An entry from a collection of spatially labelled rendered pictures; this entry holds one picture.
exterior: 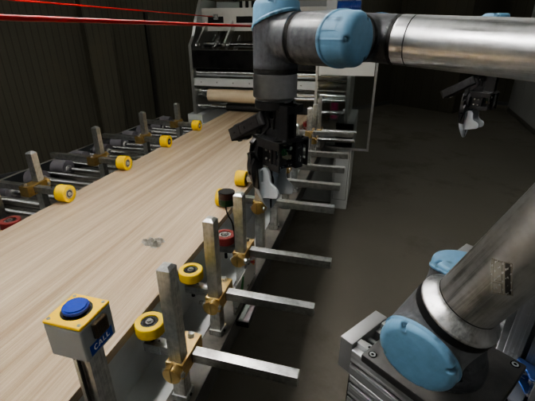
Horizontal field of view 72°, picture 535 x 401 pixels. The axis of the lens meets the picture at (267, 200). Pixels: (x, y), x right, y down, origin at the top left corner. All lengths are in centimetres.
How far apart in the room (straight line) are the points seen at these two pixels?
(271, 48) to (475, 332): 49
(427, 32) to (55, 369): 103
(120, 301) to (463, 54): 104
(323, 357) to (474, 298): 173
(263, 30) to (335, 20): 13
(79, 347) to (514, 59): 73
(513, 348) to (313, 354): 139
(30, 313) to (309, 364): 141
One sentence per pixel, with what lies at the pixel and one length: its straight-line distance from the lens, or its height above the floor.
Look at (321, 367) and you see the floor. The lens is 217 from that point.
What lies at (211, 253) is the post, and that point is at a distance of 113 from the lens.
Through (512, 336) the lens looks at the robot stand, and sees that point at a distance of 99.
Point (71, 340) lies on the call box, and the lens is 68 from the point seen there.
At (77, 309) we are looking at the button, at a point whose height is 123.
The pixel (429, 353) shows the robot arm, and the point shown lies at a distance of 58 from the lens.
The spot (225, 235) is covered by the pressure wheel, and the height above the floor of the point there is 91.
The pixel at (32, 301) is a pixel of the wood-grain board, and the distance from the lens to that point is 133.
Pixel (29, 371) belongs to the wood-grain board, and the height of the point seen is 90.
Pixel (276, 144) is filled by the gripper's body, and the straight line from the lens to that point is 62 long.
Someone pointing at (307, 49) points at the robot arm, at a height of 160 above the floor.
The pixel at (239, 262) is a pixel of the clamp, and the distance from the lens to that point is 139.
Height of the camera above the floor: 162
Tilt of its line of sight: 25 degrees down
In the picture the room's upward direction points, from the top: straight up
